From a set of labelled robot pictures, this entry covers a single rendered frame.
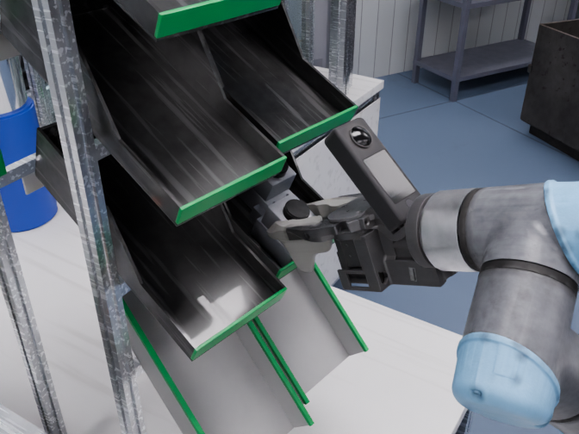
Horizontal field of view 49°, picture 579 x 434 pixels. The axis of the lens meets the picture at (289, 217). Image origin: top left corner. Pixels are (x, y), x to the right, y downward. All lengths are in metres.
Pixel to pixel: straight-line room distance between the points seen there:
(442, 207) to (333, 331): 0.40
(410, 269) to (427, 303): 2.00
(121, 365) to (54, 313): 0.56
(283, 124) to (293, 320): 0.31
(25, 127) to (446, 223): 1.06
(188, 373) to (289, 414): 0.14
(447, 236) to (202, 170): 0.23
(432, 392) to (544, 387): 0.60
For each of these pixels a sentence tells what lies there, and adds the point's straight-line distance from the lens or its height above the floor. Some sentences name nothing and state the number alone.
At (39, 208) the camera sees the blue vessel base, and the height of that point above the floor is 0.90.
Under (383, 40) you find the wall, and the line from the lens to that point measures 4.83.
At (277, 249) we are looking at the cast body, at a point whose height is 1.22.
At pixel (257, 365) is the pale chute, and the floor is 1.06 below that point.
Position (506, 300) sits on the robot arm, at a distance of 0.51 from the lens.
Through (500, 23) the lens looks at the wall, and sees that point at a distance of 5.58.
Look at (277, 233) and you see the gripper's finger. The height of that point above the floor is 1.26.
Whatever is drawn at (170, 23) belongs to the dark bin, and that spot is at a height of 1.52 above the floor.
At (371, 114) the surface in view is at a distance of 2.29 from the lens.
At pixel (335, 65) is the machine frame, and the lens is 2.12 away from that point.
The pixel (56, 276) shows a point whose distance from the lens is 1.38.
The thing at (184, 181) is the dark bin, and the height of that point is 1.36.
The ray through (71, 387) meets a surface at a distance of 1.13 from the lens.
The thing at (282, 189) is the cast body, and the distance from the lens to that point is 0.78.
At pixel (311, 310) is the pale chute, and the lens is 0.92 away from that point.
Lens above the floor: 1.65
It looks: 32 degrees down
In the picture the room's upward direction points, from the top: straight up
